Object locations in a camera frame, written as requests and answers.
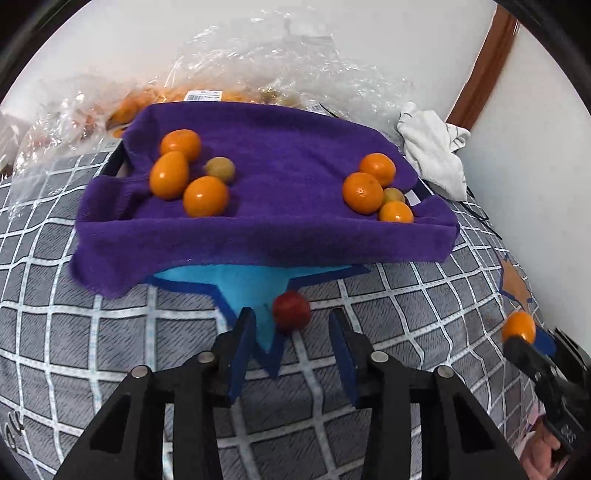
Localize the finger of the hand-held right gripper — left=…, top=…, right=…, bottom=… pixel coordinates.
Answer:
left=502, top=337, right=561, bottom=416
left=534, top=330, right=561, bottom=360

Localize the white cloth bag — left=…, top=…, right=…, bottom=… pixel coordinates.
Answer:
left=397, top=102, right=472, bottom=202

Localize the red apple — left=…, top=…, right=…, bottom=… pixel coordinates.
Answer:
left=272, top=291, right=312, bottom=333

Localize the person's right hand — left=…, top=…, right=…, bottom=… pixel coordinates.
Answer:
left=519, top=415, right=573, bottom=480

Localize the yellow citrus fruit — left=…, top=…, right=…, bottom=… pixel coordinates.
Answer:
left=204, top=157, right=236, bottom=184

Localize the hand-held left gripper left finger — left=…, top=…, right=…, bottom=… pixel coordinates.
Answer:
left=55, top=307, right=257, bottom=480

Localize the small clear plastic bag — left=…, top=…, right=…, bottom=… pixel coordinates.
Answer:
left=16, top=74, right=155, bottom=185

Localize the purple towel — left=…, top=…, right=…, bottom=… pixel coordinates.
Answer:
left=68, top=102, right=459, bottom=300

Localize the brown wooden door frame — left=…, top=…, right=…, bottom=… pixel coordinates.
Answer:
left=445, top=8, right=519, bottom=134

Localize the dark cable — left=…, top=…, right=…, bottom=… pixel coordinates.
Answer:
left=464, top=185, right=505, bottom=241

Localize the pile of bagged oranges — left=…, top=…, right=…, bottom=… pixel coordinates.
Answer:
left=105, top=85, right=301, bottom=137

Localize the large clear plastic bag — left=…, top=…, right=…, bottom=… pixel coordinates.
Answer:
left=164, top=8, right=416, bottom=137

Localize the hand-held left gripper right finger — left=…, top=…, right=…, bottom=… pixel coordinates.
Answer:
left=328, top=307, right=529, bottom=480

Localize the grey plaid bedspread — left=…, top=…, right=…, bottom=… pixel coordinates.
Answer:
left=0, top=150, right=555, bottom=480

